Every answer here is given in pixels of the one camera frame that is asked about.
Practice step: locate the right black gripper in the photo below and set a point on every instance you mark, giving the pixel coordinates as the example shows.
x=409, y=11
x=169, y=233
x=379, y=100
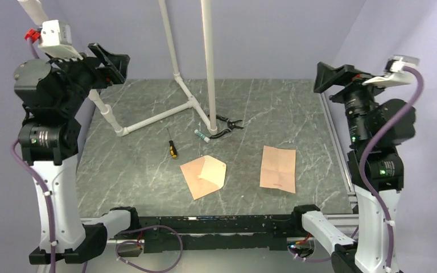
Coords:
x=351, y=78

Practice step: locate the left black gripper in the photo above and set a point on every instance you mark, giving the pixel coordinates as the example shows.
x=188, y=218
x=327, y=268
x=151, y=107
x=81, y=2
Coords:
x=112, y=71

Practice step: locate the brown paper letter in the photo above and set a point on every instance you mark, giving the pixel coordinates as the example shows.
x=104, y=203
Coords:
x=278, y=169

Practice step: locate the green white glue stick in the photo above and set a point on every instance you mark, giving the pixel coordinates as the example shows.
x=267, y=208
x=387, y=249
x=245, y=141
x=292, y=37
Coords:
x=202, y=136

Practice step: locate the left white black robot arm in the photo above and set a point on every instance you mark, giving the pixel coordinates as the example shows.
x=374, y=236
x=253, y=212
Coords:
x=52, y=91

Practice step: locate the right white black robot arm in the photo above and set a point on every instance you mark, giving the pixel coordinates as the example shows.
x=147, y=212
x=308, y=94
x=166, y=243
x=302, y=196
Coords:
x=380, y=115

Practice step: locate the yellow black screwdriver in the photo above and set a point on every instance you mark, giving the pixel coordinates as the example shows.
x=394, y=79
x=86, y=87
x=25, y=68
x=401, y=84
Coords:
x=172, y=148

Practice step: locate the black grey pliers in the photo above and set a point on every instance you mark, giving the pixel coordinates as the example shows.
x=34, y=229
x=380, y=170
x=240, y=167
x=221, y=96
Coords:
x=230, y=126

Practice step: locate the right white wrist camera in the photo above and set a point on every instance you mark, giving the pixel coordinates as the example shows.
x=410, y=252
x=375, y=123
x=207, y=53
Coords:
x=394, y=74

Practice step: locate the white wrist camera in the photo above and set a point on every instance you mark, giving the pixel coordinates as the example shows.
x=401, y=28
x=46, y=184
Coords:
x=394, y=74
x=54, y=39

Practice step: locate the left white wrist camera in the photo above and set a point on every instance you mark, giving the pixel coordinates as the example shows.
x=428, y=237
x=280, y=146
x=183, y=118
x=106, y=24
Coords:
x=54, y=39

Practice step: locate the white PVC pipe frame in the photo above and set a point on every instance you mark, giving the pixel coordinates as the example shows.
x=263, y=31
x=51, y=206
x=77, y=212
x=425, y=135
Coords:
x=164, y=39

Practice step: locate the aluminium table frame rail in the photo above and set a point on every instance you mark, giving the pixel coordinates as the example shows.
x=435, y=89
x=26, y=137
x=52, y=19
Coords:
x=138, y=170

